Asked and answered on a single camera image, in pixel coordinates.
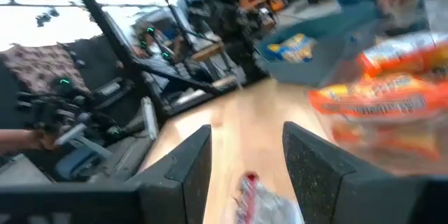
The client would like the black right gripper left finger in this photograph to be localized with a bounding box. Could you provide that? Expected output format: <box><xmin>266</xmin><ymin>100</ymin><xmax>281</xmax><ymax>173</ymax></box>
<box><xmin>0</xmin><ymin>125</ymin><xmax>213</xmax><ymax>224</ymax></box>

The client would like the blue soy sauce ramen packet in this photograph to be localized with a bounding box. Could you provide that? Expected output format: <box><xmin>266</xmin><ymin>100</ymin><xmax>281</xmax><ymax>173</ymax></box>
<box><xmin>267</xmin><ymin>34</ymin><xmax>316</xmax><ymax>64</ymax></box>

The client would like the person's forearm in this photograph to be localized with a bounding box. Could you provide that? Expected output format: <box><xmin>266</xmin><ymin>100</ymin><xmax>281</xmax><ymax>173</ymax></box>
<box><xmin>0</xmin><ymin>128</ymin><xmax>36</xmax><ymax>155</ymax></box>

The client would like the red beef ramen packet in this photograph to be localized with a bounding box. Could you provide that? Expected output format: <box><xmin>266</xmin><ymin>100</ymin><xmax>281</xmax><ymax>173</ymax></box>
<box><xmin>234</xmin><ymin>171</ymin><xmax>305</xmax><ymax>224</ymax></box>

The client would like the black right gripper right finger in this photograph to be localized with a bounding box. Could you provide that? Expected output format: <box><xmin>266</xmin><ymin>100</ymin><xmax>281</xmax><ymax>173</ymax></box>
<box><xmin>282</xmin><ymin>121</ymin><xmax>448</xmax><ymax>224</ymax></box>

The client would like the clear plastic bin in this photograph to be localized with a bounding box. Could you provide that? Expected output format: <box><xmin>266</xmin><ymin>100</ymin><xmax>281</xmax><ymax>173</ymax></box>
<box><xmin>307</xmin><ymin>0</ymin><xmax>448</xmax><ymax>178</ymax></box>

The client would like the brown patterned fabric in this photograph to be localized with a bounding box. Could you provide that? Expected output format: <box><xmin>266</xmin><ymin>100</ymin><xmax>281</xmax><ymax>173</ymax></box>
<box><xmin>0</xmin><ymin>43</ymin><xmax>90</xmax><ymax>95</ymax></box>

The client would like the blue-grey plastic bin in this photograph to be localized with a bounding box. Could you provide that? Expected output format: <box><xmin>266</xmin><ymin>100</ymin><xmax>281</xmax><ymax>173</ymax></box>
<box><xmin>255</xmin><ymin>1</ymin><xmax>354</xmax><ymax>88</ymax></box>

